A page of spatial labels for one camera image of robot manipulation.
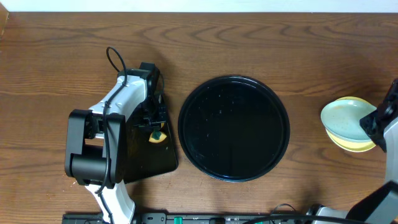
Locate green plate with stain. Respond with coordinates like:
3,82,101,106
320,100,376,143

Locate green and yellow sponge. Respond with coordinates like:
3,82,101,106
149,131,167,144

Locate yellow plate with stain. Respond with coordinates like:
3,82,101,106
325,96,376,152

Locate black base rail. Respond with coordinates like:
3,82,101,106
61,212,312,224

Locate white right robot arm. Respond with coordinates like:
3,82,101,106
308,80,397,223

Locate black round tray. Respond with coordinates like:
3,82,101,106
178,76,290,182

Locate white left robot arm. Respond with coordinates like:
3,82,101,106
65,63,177,223

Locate black rectangular tray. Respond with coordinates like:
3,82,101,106
124,108,178,184

